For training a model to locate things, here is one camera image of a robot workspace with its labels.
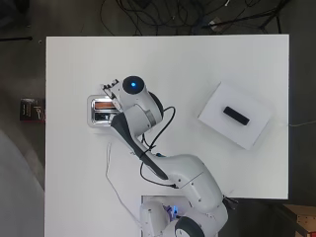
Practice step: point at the black tripod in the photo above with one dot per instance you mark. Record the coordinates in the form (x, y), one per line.
(243, 18)

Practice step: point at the black block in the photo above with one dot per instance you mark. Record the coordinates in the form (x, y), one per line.
(236, 115)

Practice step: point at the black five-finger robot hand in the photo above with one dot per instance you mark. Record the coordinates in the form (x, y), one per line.
(113, 90)

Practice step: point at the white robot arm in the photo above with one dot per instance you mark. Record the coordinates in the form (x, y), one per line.
(191, 177)

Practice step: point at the steel toaster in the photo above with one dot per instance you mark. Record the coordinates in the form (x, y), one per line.
(94, 115)

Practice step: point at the black rod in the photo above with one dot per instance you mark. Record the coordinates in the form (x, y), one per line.
(16, 39)

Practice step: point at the black box with red print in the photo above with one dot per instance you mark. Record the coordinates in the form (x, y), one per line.
(31, 110)

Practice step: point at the wooden box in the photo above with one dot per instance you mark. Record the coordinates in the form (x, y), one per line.
(302, 217)

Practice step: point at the large white flat box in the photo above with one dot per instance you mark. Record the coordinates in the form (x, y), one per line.
(217, 120)

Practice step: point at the orange block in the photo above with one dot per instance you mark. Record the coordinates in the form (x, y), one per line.
(103, 105)

